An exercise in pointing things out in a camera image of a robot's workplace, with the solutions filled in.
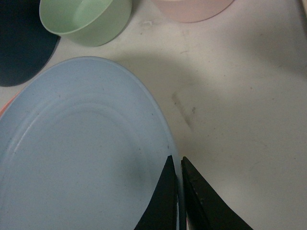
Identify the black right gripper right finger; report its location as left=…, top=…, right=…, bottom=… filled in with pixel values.
left=181, top=157, right=252, bottom=230

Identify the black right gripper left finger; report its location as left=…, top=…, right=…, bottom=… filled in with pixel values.
left=135, top=156, right=177, bottom=230

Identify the light blue plate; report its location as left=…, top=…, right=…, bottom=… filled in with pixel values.
left=0, top=57, right=186, bottom=230

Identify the pink plate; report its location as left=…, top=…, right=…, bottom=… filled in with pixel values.
left=0, top=95, right=17, bottom=116

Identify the pink bowl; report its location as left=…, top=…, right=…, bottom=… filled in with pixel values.
left=153, top=0, right=234, bottom=23

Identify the green bowl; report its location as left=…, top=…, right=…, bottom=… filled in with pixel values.
left=39, top=0, right=132, bottom=47

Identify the dark blue pot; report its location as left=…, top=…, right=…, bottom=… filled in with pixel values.
left=0, top=0, right=59, bottom=87

